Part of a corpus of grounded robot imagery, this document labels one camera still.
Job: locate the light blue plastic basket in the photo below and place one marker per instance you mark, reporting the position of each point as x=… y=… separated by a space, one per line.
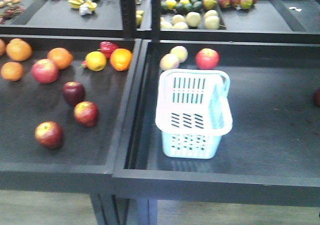
x=193 y=112

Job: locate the red yellow apple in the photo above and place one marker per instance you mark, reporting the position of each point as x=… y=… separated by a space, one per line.
x=49 y=134
x=86 y=113

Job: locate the red yellow apple front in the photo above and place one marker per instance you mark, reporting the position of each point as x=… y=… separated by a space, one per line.
x=49 y=134

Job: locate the pale peach front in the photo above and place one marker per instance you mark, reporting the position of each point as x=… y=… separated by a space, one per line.
x=169 y=61

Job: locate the pale peach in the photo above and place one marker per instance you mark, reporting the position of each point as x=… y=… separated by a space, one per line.
x=169 y=61
x=181 y=52

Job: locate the pale peach back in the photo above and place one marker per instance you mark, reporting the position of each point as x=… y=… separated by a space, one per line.
x=181 y=52

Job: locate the orange right front tray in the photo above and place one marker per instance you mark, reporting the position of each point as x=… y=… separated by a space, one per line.
x=120 y=59

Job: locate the red apple right tray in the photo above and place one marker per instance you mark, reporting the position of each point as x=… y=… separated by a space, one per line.
x=207 y=59

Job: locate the yellow lemon fruit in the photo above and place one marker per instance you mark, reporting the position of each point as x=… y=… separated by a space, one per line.
x=95 y=61

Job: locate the red bell pepper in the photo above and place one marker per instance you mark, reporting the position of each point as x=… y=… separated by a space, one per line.
x=107 y=48

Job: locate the dark red apple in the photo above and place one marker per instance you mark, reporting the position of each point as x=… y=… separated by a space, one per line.
x=73 y=92

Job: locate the black left front tray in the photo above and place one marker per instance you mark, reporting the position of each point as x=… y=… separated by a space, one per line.
x=42 y=146

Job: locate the black tray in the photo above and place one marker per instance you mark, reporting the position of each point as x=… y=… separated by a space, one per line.
x=42 y=146
x=270 y=157
x=57 y=18

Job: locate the orange middle back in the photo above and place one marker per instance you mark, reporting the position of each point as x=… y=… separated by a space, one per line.
x=61 y=57

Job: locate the pink red apple left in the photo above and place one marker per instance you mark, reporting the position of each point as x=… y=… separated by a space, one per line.
x=45 y=71

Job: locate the white garlic bulb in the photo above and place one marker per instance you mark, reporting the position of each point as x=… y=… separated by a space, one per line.
x=84 y=10

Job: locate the black right front tray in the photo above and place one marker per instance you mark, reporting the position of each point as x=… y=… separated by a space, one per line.
x=270 y=157

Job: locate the black back left tray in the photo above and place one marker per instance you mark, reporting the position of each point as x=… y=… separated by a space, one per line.
x=57 y=18

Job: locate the yellow starfruit front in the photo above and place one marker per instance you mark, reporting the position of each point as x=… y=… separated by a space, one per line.
x=75 y=4

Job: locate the small orange tangerine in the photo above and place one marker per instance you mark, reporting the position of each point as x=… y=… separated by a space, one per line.
x=12 y=71

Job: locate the orange with navel left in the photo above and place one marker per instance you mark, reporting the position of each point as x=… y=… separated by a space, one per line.
x=19 y=50

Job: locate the orange far left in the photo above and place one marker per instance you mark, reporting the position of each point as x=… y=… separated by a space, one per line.
x=2 y=47

